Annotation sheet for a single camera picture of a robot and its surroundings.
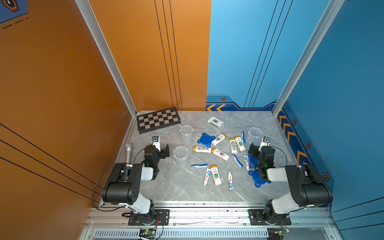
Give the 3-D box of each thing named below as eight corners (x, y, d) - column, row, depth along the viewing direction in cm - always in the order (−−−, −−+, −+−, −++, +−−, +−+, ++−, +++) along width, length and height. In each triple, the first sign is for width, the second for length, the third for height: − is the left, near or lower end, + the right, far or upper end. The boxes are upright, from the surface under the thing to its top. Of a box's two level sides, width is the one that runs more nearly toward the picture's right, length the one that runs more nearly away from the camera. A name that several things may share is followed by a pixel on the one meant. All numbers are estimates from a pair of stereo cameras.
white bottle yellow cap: (214, 146, 102) (215, 144, 100) (211, 143, 103) (211, 141, 102) (226, 137, 106) (227, 135, 105) (222, 134, 108) (223, 132, 106)
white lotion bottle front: (215, 186, 85) (215, 184, 83) (210, 166, 92) (210, 165, 91) (221, 184, 85) (222, 183, 84) (216, 165, 93) (216, 163, 91)
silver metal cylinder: (126, 164, 94) (123, 162, 91) (127, 146, 103) (125, 143, 100) (131, 163, 95) (129, 160, 92) (132, 145, 103) (131, 142, 100)
